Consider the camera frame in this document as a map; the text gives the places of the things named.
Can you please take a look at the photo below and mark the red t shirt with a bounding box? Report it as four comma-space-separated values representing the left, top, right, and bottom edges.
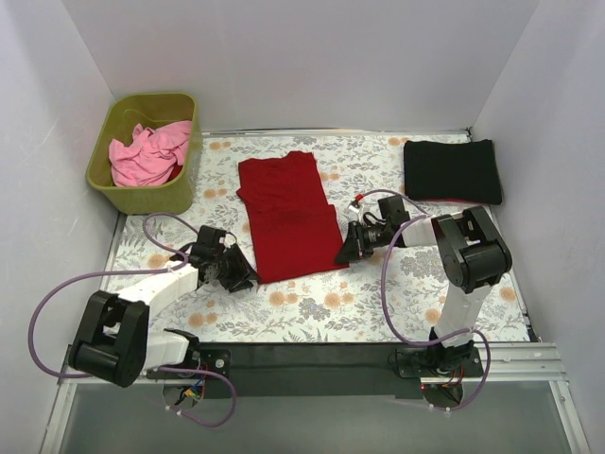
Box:
237, 150, 348, 284

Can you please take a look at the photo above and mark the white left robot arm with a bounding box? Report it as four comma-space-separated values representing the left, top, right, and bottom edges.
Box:
68, 226, 260, 388

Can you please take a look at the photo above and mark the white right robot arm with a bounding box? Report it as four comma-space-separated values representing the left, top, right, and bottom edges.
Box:
335, 191, 512, 376

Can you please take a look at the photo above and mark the red garment in bin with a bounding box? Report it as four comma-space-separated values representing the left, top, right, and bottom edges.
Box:
168, 165, 182, 181

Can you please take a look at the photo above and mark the folded black t shirt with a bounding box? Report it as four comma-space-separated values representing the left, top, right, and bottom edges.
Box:
403, 139, 503, 205

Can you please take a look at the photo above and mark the pink crumpled t shirt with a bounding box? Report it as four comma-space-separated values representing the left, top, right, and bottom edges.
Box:
109, 120, 192, 187

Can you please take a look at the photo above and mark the green plastic bin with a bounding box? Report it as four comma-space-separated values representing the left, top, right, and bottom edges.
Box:
86, 93, 201, 215

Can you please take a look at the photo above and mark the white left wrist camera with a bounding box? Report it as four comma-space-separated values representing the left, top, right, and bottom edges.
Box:
220, 232, 237, 248

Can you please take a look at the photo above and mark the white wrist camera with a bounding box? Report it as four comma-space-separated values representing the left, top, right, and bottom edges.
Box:
220, 232, 237, 248
346, 194, 365, 220

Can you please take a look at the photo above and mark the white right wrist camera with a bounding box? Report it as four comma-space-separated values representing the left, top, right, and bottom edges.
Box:
346, 194, 365, 220

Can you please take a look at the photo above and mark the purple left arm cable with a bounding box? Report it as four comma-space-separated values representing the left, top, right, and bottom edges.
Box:
28, 213, 237, 428

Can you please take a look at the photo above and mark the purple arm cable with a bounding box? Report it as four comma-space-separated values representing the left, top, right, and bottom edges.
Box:
28, 213, 237, 428
354, 189, 492, 414

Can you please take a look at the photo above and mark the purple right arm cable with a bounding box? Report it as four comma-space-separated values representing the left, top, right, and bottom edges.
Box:
354, 189, 492, 414

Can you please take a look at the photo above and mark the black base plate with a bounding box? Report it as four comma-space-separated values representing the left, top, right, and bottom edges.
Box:
150, 342, 483, 406

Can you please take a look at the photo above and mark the aluminium frame rail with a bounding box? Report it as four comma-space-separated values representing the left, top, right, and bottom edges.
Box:
42, 342, 589, 453

